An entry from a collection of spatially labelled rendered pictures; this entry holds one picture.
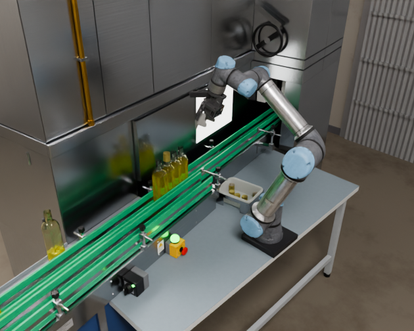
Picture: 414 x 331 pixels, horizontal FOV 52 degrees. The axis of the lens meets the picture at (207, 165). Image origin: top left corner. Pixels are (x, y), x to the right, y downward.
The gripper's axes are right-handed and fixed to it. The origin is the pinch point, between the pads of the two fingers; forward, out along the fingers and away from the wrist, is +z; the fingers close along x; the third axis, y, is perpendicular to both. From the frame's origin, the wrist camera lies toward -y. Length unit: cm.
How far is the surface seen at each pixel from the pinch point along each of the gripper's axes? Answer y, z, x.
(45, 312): 12, 38, -92
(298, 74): 4, 3, 103
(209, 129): -16, 38, 50
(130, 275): 20, 47, -54
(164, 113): -24.4, 14.4, 8.2
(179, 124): -20.8, 24.5, 19.9
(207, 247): 33, 51, -12
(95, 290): 16, 44, -71
